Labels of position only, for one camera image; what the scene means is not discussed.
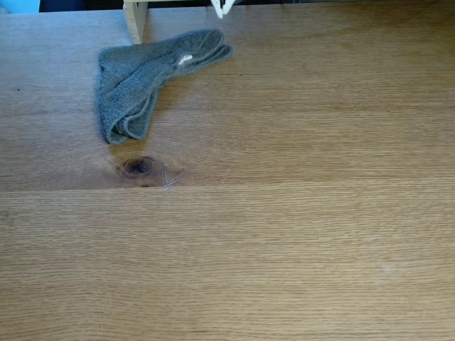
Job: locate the grey terry cloth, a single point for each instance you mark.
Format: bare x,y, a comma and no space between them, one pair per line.
124,85

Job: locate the dark blue object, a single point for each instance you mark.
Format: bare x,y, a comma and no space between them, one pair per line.
78,4

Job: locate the light blue object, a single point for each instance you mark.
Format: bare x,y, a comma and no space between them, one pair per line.
17,5

